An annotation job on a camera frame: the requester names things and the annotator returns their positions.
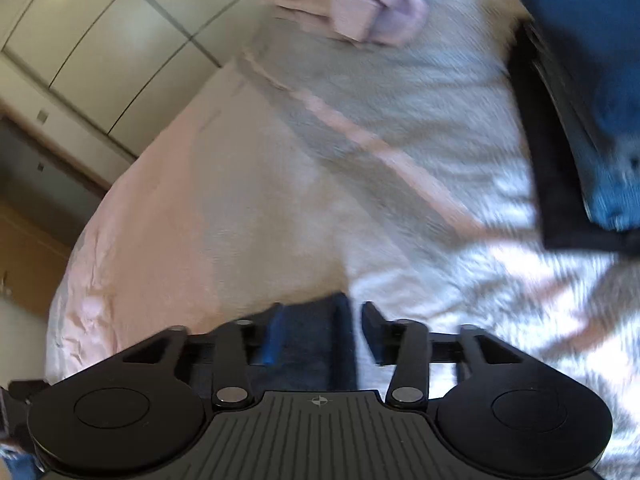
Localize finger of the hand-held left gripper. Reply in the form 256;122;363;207
7;379;51;404

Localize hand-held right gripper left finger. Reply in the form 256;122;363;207
122;302;288;408

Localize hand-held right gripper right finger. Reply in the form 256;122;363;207
361;301;531;408

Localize grey-blue garment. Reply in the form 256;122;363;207
270;292;358;393

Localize folded pink clothes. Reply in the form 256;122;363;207
262;0;431;49

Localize wooden door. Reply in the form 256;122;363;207
0;199;73;317

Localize black folded garment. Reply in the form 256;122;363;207
507;20;640;256

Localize white wardrobe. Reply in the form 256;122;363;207
0;0;281;191

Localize blue folded garment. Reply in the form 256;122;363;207
511;0;640;233

